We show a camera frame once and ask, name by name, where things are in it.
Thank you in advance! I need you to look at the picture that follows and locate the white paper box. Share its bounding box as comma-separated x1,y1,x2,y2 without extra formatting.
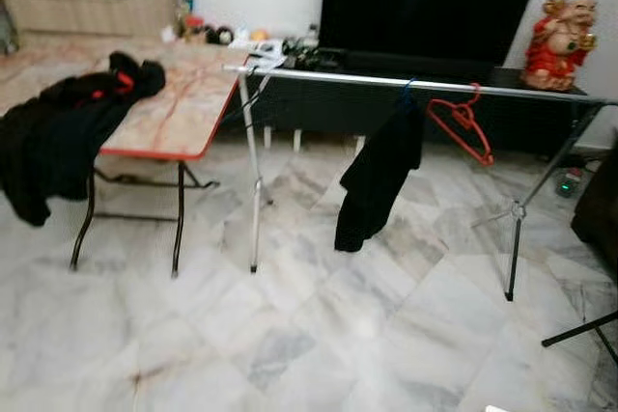
245,39,287,62

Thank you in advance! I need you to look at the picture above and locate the brown fabric sofa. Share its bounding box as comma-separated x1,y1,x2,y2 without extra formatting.
572,147,618,279

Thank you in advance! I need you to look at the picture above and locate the red laughing buddha statue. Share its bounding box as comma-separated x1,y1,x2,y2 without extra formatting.
521,0,599,94

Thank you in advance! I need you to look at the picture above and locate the wooden drawer cabinet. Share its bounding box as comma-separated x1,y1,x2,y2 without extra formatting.
0,0,181,42

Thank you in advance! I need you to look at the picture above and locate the black TV console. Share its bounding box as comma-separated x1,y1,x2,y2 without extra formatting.
232,45,618,158

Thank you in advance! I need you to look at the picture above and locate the silver clothes rack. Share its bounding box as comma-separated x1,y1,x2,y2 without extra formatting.
221,62,618,303

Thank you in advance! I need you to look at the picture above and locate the black gadget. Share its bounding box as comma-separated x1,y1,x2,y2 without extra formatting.
280,34,325,59

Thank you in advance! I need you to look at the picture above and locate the marble top folding table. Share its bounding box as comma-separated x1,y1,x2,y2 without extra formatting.
0,36,255,279

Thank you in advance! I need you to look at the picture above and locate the red lid jar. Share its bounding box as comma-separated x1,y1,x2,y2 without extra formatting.
183,14,207,42

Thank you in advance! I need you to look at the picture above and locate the black folding chair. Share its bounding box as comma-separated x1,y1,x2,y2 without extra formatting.
541,311,618,366

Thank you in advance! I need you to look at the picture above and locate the black round ornament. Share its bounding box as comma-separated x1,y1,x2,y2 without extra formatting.
206,26,236,47

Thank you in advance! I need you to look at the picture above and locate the black printed t-shirt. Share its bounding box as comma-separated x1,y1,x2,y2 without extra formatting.
335,94,427,255

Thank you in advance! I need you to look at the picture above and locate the power strip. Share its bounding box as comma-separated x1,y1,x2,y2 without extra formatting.
555,169,584,200

